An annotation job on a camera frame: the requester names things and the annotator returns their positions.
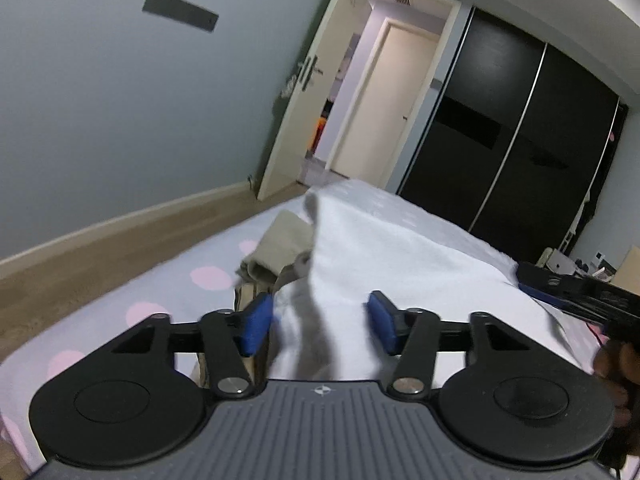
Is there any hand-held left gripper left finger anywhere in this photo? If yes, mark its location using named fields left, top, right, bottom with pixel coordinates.
left=110, top=290, right=275, bottom=402

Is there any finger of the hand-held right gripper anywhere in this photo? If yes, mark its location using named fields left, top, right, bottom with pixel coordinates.
left=515, top=261, right=604, bottom=294
left=518, top=283, right=609, bottom=329

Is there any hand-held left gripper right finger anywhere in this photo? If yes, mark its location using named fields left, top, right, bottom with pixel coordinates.
left=367, top=290, right=526, bottom=402

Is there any white sweater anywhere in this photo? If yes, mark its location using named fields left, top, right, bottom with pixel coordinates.
left=270, top=185, right=596, bottom=392

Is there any person's right forearm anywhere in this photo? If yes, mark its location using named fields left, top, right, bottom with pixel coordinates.
left=597, top=410, right=640, bottom=472

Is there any person's right hand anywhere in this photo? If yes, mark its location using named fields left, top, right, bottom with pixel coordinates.
left=594, top=339, right=640, bottom=424

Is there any beige padded headboard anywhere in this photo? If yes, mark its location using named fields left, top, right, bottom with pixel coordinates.
left=612, top=245, right=640, bottom=292

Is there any khaki folded garment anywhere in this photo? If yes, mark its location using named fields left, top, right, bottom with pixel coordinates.
left=234, top=208, right=322, bottom=392

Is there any bed with pink dotted sheet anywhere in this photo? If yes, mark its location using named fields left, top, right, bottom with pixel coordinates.
left=0, top=177, right=597, bottom=472

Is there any black sliding wardrobe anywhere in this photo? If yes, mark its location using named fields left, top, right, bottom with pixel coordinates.
left=397, top=6, right=629, bottom=264

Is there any hallway door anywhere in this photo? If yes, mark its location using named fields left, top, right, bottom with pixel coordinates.
left=329, top=16, right=447, bottom=182

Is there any cream door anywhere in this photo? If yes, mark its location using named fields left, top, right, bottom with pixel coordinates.
left=256, top=0, right=377, bottom=202

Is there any door handle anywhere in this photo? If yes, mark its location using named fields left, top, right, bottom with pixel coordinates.
left=296, top=56, right=322, bottom=93

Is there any long grey wall panel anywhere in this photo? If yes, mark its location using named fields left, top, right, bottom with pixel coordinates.
left=142, top=0, right=220, bottom=32

